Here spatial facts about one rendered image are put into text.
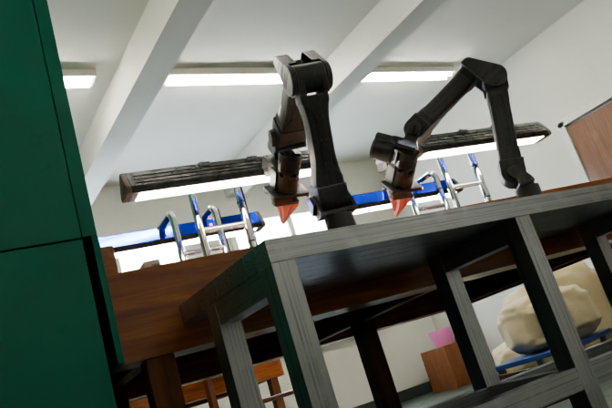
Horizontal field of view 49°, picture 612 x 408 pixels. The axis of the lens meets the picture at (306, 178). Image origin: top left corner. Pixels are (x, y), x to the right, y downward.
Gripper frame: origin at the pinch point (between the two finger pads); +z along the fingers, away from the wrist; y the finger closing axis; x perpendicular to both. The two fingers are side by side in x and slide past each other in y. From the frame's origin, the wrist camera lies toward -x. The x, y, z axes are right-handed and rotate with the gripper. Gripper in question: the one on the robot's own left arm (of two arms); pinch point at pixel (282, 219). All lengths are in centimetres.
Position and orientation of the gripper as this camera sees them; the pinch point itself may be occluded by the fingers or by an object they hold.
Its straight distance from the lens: 177.2
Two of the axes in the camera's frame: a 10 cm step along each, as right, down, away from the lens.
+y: -8.7, 1.3, -4.7
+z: -1.1, 8.9, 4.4
